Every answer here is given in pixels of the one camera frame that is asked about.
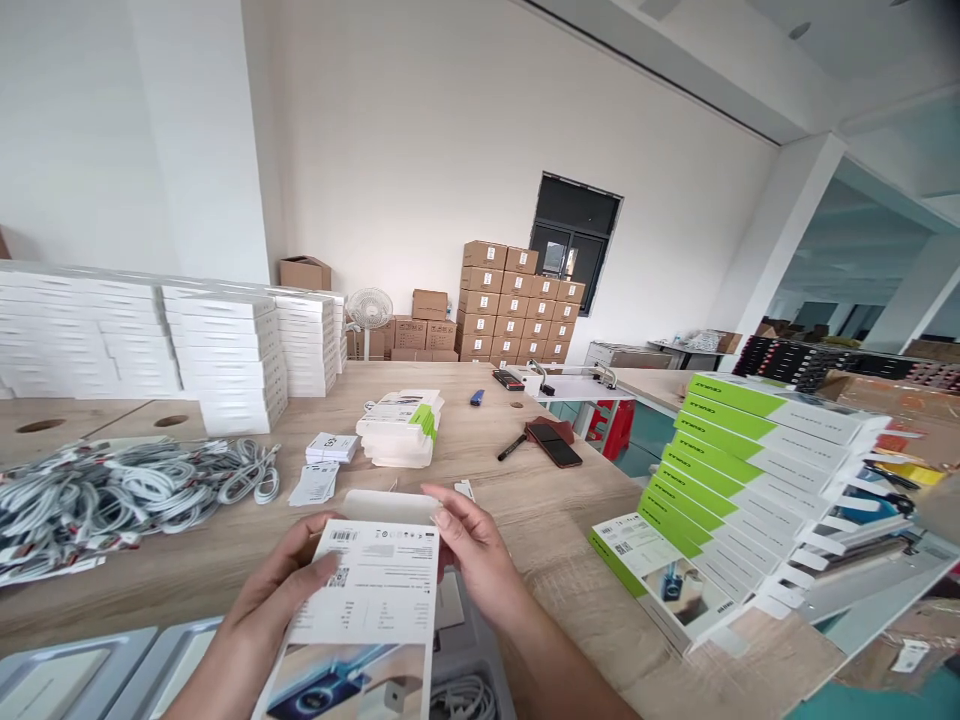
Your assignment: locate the person's right hand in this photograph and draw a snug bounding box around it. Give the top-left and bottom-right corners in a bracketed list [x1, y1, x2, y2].
[420, 482, 544, 639]

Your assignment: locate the person's left hand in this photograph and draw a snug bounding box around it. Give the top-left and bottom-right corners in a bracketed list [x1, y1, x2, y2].
[223, 512, 346, 655]

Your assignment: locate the person's left thumb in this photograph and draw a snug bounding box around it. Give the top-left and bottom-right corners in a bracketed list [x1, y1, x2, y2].
[301, 552, 346, 604]

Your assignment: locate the person's left index finger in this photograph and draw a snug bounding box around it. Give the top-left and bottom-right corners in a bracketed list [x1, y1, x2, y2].
[288, 512, 330, 553]

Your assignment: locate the person's right thumb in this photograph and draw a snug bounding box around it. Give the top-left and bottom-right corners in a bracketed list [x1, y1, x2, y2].
[432, 509, 470, 560]

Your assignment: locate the person's right index finger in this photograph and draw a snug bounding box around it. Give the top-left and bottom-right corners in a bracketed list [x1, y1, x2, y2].
[420, 482, 472, 520]

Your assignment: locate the white printed product box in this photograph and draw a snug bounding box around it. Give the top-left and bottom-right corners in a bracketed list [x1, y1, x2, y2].
[250, 488, 442, 720]

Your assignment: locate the pile of white label tags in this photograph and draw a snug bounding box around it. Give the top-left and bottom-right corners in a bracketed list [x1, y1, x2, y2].
[287, 462, 341, 509]

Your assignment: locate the pile of flat green-white packages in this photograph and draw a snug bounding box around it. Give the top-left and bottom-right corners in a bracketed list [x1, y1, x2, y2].
[355, 388, 446, 472]

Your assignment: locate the stack of small white cards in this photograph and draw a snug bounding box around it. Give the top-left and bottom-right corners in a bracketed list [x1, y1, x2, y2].
[304, 431, 358, 467]

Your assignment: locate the dark phone with brown wallet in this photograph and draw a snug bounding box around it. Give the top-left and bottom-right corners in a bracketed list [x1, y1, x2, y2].
[523, 419, 584, 469]

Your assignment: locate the low stack of brown cartons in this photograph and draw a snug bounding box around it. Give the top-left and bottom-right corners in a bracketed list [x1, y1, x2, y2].
[344, 288, 460, 364]

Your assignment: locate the grey plastic tray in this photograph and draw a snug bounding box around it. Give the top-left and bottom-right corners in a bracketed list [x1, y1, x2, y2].
[112, 617, 228, 720]
[0, 626, 160, 720]

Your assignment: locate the red plastic stool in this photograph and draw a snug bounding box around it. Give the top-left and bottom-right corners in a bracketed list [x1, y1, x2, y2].
[580, 397, 637, 460]

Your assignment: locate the white standing fan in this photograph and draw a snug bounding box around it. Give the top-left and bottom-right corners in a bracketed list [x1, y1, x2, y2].
[345, 287, 396, 362]

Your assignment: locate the tall stack of brown cartons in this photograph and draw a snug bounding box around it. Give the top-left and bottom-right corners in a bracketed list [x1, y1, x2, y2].
[456, 240, 587, 366]

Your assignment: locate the stack of plain white boxes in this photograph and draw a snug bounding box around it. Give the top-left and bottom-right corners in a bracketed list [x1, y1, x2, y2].
[0, 260, 348, 438]

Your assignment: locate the open brown carton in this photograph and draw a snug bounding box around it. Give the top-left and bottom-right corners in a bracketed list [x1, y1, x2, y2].
[278, 254, 334, 292]

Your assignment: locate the grey side table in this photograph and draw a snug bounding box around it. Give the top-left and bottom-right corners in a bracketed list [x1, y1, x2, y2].
[587, 336, 745, 374]

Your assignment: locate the stack of green-white retail boxes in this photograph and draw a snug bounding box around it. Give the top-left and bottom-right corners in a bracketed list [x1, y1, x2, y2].
[590, 370, 895, 663]

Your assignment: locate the dark framed window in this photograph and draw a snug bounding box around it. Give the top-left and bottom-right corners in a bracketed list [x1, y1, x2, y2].
[530, 171, 625, 317]

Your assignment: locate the shelf of dark packages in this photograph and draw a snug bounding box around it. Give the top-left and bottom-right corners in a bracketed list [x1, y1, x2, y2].
[733, 332, 960, 393]

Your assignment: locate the grey tray with white cable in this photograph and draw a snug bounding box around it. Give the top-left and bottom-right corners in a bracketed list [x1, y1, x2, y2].
[428, 568, 520, 720]

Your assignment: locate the pile of white coiled cables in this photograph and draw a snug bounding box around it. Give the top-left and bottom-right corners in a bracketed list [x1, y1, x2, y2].
[0, 437, 284, 588]

